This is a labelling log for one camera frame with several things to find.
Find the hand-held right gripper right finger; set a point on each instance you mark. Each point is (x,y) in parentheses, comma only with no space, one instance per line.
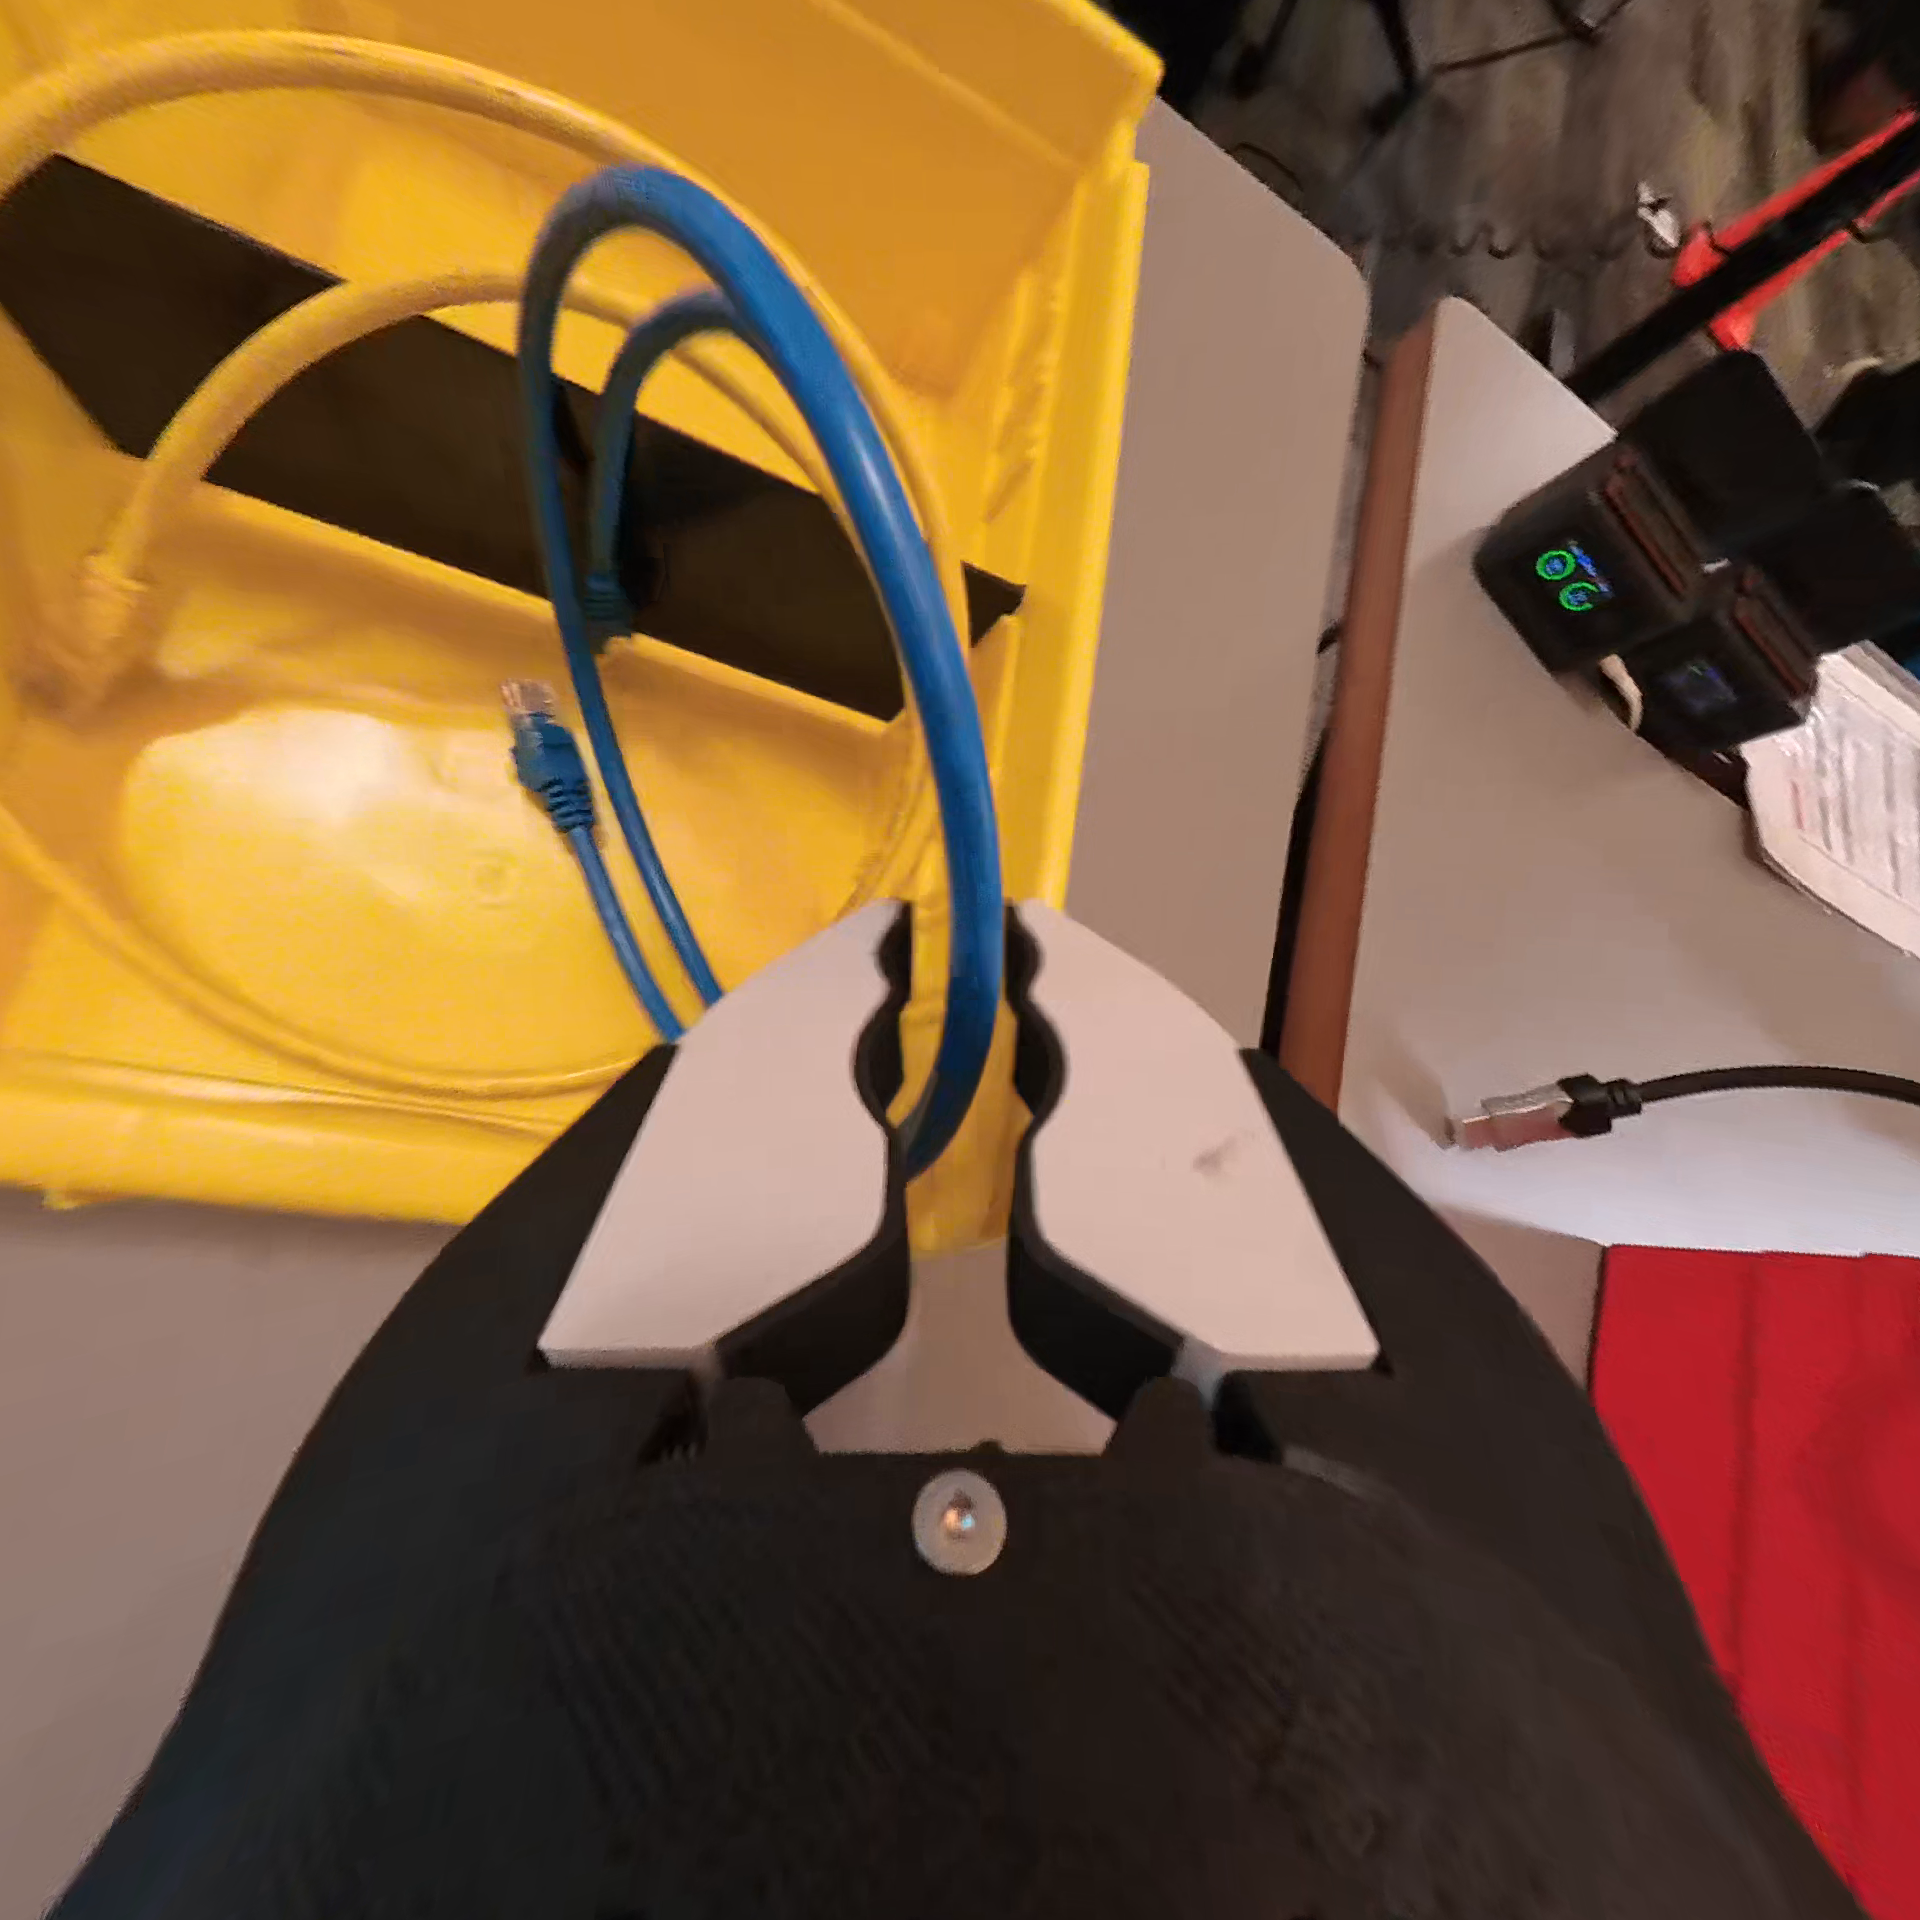
(1186,1185)

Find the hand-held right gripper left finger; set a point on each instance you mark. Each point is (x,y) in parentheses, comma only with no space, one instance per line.
(704,1185)

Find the yellow plastic bin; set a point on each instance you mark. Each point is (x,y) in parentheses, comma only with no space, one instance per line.
(376,902)

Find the red mat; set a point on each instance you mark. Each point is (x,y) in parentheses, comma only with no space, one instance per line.
(1771,1500)

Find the black battery charger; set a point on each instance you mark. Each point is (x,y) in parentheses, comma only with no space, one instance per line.
(1560,556)

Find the printed paper sheet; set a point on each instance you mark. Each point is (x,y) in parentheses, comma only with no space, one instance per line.
(1862,811)

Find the red black stand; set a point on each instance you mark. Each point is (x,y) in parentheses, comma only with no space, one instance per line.
(1771,241)

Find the black network switch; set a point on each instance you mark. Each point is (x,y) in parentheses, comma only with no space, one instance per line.
(405,435)

